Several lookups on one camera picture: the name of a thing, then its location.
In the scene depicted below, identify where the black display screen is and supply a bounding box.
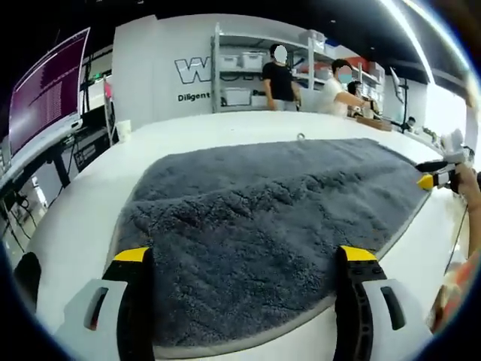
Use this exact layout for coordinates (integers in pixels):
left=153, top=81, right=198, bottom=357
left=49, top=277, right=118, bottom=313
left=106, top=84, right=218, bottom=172
left=80, top=104, right=110, bottom=129

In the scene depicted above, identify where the grey fluffy towel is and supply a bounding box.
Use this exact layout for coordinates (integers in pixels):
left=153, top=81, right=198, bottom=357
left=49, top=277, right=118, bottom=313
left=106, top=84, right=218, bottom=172
left=110, top=138, right=431, bottom=349

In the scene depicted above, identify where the row of white storage bins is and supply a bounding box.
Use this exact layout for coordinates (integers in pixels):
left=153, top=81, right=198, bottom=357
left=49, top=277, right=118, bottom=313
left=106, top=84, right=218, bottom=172
left=219, top=51, right=266, bottom=107

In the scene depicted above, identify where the person's right hand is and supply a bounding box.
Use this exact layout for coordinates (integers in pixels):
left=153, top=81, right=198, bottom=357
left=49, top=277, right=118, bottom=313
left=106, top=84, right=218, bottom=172
left=452, top=163, right=481, bottom=210

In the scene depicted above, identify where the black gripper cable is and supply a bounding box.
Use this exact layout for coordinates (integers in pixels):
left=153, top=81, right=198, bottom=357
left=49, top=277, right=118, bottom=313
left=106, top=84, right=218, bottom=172
left=445, top=202, right=471, bottom=272

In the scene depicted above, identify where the grey metal shelf rack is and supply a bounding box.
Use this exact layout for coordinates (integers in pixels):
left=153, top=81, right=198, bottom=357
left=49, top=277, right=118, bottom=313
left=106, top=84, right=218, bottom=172
left=210, top=22, right=386, bottom=114

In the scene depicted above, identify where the black office chair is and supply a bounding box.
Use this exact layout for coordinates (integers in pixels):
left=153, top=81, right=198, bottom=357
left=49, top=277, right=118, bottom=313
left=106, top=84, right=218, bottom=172
left=13, top=250, right=42, bottom=314

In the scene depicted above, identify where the wooden tray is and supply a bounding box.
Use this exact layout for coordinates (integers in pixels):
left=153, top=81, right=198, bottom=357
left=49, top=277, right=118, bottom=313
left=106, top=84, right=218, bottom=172
left=355, top=114, right=393, bottom=132

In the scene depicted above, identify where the white side desk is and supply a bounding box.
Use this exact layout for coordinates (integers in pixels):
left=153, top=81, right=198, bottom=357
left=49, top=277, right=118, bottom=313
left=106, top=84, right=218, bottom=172
left=0, top=116, right=85, bottom=190

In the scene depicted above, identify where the grey counter cabinet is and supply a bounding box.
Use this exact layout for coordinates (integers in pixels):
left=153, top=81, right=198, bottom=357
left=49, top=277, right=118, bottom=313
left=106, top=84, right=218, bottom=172
left=73, top=126, right=114, bottom=174

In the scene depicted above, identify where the computer monitor purple screen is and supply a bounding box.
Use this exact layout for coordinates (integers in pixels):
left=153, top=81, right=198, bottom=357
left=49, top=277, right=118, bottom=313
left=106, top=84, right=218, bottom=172
left=7, top=26, right=92, bottom=156

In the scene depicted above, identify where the white paper cup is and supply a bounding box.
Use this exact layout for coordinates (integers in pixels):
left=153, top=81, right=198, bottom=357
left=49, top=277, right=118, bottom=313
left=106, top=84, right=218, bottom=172
left=116, top=119, right=132, bottom=143

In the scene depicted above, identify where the ceiling light strip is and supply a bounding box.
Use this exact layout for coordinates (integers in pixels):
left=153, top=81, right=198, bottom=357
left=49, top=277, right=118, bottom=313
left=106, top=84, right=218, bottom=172
left=379, top=0, right=437, bottom=86

